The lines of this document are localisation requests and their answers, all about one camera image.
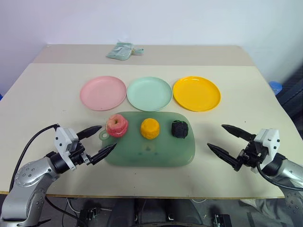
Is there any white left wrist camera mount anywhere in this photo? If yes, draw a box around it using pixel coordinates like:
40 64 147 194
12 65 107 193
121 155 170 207
53 127 79 170

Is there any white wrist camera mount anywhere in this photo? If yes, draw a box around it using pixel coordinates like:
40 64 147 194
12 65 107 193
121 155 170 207
254 128 280 164
53 127 79 170

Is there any orange fruit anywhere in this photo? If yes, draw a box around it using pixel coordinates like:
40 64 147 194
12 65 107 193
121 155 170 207
140 118 161 140

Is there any mint green pouch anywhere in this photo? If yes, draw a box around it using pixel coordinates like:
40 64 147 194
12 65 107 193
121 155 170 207
105 41 144 61

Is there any red apple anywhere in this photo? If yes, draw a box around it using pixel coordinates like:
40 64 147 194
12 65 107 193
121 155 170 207
105 113 129 138

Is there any black equipment case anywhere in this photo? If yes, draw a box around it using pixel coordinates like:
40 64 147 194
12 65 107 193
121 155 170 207
276 67 303 123

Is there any green translucent cutting board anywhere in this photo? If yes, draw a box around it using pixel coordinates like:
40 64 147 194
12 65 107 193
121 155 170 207
98 111 196 167

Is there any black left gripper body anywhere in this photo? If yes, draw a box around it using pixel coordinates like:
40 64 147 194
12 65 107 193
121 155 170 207
68 140 93 166

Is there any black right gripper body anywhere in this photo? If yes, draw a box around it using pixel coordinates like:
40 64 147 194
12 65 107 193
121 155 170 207
233 139 265 171

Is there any blue water bottle cap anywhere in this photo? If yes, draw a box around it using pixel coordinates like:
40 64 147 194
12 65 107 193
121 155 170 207
269 80 283 96

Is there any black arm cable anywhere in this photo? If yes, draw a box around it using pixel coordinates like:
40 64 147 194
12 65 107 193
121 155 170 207
9 123 60 192
255 163 303 189

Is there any dark green avocado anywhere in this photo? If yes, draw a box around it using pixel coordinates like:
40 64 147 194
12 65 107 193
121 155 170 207
171 120 189 139

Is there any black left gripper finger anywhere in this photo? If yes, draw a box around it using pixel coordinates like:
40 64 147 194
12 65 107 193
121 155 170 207
76 125 103 140
89 142 117 166

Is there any yellow plate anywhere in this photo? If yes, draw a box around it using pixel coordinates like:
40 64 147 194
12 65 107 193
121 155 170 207
172 75 222 113

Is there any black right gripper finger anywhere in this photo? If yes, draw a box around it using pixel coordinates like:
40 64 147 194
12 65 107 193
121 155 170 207
221 124 256 142
207 142 240 171

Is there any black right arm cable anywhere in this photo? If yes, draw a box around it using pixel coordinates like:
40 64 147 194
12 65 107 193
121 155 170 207
255 163 303 189

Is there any pink plate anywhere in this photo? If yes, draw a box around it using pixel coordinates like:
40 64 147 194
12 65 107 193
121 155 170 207
80 75 127 112

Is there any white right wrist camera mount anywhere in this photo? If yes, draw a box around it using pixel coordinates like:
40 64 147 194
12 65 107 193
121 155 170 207
254 128 280 164

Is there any mint green plate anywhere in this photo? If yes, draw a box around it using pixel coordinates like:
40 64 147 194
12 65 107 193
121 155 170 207
126 76 172 112

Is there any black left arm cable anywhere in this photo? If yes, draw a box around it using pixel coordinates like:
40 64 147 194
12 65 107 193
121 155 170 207
9 123 60 192

